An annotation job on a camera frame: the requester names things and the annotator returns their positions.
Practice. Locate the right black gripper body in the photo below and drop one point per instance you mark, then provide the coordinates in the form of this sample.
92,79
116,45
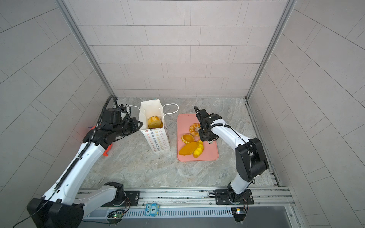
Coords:
204,118

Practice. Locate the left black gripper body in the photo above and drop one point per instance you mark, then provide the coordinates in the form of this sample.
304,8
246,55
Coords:
132,125

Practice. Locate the braided ring fake bread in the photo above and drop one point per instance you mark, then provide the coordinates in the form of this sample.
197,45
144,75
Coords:
194,129

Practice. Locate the white printed paper bag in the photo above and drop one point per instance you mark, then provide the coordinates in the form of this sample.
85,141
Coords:
157,138

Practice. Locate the orange oval fake bread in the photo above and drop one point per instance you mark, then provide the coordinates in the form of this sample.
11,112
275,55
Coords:
189,148

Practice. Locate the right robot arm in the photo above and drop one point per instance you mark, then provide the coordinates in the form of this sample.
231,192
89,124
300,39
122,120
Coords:
250,158

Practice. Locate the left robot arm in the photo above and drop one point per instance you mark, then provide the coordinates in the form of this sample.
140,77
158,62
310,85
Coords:
59,207

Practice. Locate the small yellow fake bread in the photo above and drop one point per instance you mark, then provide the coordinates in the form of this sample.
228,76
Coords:
199,150

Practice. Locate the orange tart fake bread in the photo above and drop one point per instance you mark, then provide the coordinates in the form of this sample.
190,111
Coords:
187,138

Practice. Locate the pink plastic tray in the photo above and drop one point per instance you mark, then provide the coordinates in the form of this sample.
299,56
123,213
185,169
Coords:
210,152

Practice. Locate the red shark plush toy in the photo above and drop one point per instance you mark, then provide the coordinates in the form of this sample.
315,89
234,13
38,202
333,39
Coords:
101,137

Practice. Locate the right circuit board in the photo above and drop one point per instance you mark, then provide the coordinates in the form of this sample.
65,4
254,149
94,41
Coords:
239,214

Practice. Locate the circuit board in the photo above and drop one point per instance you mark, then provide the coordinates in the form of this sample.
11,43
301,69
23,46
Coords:
239,214
118,214

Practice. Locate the blue owl number tag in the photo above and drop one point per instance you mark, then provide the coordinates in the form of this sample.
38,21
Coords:
152,209

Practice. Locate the left circuit board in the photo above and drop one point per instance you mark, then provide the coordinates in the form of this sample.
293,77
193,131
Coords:
118,214

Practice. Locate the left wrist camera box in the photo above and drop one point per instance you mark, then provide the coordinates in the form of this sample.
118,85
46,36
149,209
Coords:
125,108

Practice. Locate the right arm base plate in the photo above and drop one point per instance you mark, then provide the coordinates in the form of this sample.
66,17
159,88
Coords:
222,197

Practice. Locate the aluminium mounting rail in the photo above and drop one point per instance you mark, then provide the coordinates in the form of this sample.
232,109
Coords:
193,203

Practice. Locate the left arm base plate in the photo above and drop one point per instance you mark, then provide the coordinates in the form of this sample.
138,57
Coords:
131,198

